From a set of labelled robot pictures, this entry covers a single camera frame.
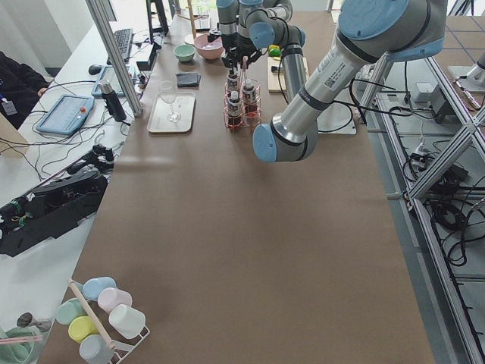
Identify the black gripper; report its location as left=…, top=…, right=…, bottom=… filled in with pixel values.
left=221, top=33, right=239, bottom=75
left=238, top=34, right=262, bottom=64

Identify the grey power box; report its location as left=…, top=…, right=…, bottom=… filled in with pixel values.
left=411, top=82, right=455, bottom=124

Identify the seated person in black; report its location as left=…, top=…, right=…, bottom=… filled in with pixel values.
left=1, top=52, right=49, bottom=129

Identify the cream serving tray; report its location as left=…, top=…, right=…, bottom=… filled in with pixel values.
left=147, top=92, right=196, bottom=134

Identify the yellow cup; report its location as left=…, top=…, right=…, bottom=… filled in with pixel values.
left=68, top=315, right=99, bottom=344

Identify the bamboo cutting board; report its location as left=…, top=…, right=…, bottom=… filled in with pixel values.
left=267, top=57, right=286, bottom=93

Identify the pink cup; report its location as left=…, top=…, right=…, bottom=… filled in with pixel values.
left=97, top=287, right=133, bottom=313

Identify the white cup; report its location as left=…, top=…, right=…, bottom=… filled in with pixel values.
left=108, top=304, right=146, bottom=339

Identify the grey cup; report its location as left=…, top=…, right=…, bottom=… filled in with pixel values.
left=79, top=334, right=114, bottom=364

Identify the clear wine glass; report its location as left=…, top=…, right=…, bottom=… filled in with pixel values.
left=160, top=80, right=180, bottom=123

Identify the grey folded cloth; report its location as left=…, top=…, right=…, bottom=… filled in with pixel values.
left=176, top=72, right=201, bottom=88

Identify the copper wire bottle basket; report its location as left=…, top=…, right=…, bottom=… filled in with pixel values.
left=224, top=56, right=261, bottom=133

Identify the steel jigger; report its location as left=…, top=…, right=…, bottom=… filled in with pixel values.
left=16, top=312, right=52, bottom=332

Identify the blue teach pendant far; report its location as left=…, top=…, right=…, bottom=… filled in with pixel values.
left=91, top=65, right=124, bottom=99

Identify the pink bowl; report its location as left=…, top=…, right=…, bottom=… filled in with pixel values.
left=194, top=33, right=224, bottom=60

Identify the green cup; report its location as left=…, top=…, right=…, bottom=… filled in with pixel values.
left=55, top=297, right=86, bottom=325

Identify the black thermos bottle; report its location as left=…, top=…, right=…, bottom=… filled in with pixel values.
left=99, top=79, right=127, bottom=122

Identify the black keyboard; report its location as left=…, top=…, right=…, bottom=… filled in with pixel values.
left=113, top=28, right=133, bottom=63

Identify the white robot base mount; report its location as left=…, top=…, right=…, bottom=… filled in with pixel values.
left=317, top=103, right=356, bottom=135

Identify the black computer mouse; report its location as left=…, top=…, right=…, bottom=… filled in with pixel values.
left=88, top=64, right=103, bottom=75

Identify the blue cup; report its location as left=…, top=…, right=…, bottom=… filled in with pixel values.
left=82, top=276, right=117, bottom=300

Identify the green bowl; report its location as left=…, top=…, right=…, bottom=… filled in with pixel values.
left=174, top=44, right=196, bottom=62

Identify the blue teach pendant near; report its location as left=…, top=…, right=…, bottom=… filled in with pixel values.
left=36, top=95, right=95, bottom=136

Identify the tea bottle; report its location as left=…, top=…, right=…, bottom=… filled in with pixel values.
left=226, top=74, right=240, bottom=96
left=242, top=79, right=258, bottom=114
left=227, top=90, right=242, bottom=128

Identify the aluminium frame post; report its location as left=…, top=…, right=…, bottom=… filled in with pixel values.
left=86, top=0, right=142, bottom=117

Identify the white cup rack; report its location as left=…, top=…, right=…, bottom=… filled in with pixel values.
left=68, top=280, right=150, bottom=363

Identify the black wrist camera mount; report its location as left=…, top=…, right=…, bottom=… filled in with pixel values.
left=207, top=29, right=222, bottom=43

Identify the blue teach pendant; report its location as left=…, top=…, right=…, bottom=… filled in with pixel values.
left=91, top=65, right=124, bottom=99
left=36, top=95, right=95, bottom=136

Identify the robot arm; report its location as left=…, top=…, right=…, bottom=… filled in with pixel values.
left=217, top=0, right=447, bottom=162
left=209, top=1, right=308, bottom=100

